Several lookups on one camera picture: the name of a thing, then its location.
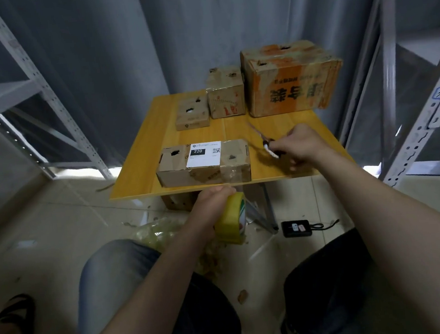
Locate person's right hand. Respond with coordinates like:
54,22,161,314
266,121,336,169

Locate person's left hand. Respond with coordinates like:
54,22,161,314
179,183,242,235

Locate yellow tape roll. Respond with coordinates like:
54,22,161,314
212,190,251,247

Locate plain brown cardboard box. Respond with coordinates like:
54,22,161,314
160,190,203,214

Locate black-handled scissors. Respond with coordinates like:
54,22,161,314
247,121,282,162

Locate long white-labelled cardboard box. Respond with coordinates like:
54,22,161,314
154,137,254,191

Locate large orange print cardboard box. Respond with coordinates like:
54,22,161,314
238,36,349,120

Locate medium brown cardboard box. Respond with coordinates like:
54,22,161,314
204,65,249,121

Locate small cardboard box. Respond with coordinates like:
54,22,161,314
172,91,213,132

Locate person's right forearm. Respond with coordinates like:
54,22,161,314
310,134,440,334

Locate tape scraps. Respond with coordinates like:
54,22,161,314
129,208,224,283

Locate person's right leg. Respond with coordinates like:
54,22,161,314
275,225,391,334

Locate yellow wooden table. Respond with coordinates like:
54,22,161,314
100,77,361,249

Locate black power adapter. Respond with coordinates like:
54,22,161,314
281,217,313,239

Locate grey metal shelf unit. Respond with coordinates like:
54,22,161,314
0,0,117,191
325,0,440,194

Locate grey curtain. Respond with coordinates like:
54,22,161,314
0,0,440,181

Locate black sandal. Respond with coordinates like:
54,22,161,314
0,292,41,334

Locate black adapter cable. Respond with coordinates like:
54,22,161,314
309,218,342,232

